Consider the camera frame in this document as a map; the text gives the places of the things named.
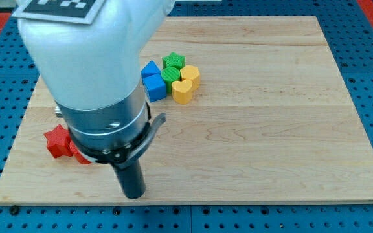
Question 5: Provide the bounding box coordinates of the blue triangle block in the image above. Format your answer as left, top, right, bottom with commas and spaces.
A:
141, 60, 161, 78

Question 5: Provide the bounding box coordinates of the green star block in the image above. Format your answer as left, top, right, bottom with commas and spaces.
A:
162, 52, 186, 69

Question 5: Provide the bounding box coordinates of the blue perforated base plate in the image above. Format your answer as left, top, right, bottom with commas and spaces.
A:
0, 0, 373, 232

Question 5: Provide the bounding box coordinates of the yellow heart block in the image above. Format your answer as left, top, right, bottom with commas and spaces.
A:
171, 80, 193, 105

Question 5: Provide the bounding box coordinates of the red circle block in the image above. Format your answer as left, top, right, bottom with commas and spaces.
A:
69, 141, 91, 165

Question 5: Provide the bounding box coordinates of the blue cube block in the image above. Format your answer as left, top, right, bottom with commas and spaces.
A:
142, 74, 167, 102

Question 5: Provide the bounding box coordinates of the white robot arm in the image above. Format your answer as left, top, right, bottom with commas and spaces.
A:
14, 0, 175, 152

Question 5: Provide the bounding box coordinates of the green circle block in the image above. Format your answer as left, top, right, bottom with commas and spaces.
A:
161, 67, 181, 93

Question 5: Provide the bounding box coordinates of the yellow hexagon block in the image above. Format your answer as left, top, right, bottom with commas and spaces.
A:
180, 65, 201, 91

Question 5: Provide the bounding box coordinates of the wooden board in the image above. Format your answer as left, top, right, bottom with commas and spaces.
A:
0, 16, 373, 206

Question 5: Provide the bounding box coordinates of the black white fiducial marker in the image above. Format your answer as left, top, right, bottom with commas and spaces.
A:
12, 0, 104, 25

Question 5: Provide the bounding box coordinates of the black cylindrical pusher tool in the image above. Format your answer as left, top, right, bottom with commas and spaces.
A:
70, 113, 166, 199

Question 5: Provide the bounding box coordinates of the red star block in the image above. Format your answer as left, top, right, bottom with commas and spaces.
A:
43, 124, 73, 159

